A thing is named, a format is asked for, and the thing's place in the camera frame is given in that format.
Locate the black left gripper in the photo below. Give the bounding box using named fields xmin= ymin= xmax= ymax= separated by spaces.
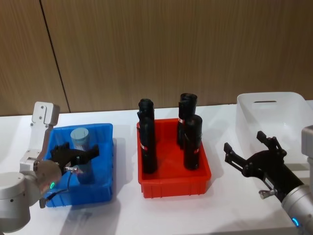
xmin=50 ymin=144 xmax=100 ymax=170

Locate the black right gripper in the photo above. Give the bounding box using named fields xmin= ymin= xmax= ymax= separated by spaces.
xmin=223 ymin=131 xmax=305 ymax=200

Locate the grey-blue roll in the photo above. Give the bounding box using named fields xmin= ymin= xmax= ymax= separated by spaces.
xmin=70 ymin=127 xmax=96 ymax=186

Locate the blue plastic bin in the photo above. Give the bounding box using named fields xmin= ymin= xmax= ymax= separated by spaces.
xmin=45 ymin=123 xmax=116 ymax=208

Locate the white translucent plastic basket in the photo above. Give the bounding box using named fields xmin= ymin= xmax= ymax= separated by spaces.
xmin=235 ymin=92 xmax=313 ymax=172

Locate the black roll with red label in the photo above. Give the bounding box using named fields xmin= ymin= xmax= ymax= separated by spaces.
xmin=183 ymin=114 xmax=204 ymax=171
xmin=137 ymin=98 xmax=155 ymax=123
xmin=177 ymin=93 xmax=198 ymax=150
xmin=138 ymin=115 xmax=157 ymax=175

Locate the red plastic bin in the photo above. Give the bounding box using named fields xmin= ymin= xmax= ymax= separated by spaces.
xmin=136 ymin=118 xmax=212 ymax=199

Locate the dark left gripper cable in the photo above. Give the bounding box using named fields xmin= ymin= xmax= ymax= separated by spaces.
xmin=39 ymin=166 xmax=79 ymax=209

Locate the right gripper silver cable plug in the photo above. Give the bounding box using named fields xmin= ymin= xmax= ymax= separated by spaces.
xmin=259 ymin=189 xmax=278 ymax=200

